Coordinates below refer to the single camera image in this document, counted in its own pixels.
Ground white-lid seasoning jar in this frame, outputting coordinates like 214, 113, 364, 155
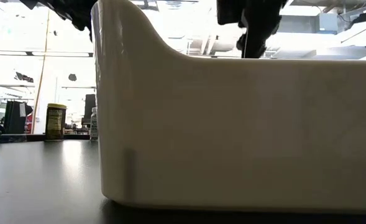
89, 106, 99, 141

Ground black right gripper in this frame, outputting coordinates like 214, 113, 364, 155
216, 0, 288, 59

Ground yellow-lid spice jar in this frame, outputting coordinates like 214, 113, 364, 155
44, 103, 68, 141

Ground white plastic bin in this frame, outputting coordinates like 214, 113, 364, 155
90, 0, 366, 215

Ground black metal table frame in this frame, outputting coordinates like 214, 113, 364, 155
0, 133, 92, 143

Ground black background cabinet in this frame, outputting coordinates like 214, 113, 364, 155
3, 100, 34, 134

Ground red background object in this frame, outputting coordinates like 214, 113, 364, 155
25, 113, 34, 134

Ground thin wooden pole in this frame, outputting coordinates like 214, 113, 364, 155
30, 9, 51, 134

